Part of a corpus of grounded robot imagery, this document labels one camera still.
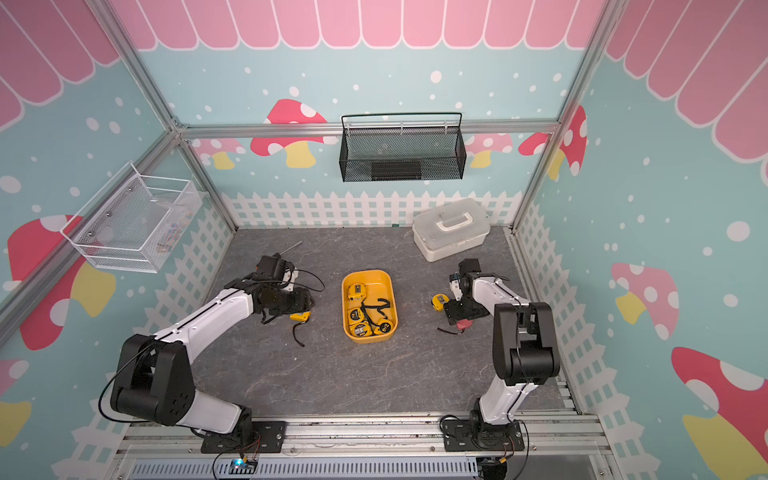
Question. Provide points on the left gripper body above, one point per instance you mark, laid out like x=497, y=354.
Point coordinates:
x=288, y=302

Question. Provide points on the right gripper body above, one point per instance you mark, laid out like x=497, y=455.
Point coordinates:
x=464, y=310

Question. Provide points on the pink tape measure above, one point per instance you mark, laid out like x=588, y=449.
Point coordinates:
x=459, y=328

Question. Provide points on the yellow storage tray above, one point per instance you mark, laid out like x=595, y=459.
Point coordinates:
x=379, y=305

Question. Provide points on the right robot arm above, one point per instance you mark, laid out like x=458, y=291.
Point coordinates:
x=524, y=345

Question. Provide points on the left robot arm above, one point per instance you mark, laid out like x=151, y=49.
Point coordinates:
x=154, y=379

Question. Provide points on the white plastic lidded box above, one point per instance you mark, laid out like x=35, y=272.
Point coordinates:
x=450, y=229

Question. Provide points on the orange black screwdriver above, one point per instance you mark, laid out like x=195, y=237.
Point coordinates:
x=297, y=244

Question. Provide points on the green circuit board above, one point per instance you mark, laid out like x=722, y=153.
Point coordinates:
x=241, y=466

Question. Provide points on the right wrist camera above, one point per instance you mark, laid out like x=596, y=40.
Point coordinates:
x=456, y=286

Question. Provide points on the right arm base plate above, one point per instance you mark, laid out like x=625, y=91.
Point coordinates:
x=469, y=435

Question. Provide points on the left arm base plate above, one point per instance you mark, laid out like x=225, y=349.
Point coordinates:
x=257, y=437

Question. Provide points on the white wire wall basket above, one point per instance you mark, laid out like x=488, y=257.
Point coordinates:
x=133, y=222

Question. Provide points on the black mesh wall basket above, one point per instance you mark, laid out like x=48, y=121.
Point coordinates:
x=402, y=147

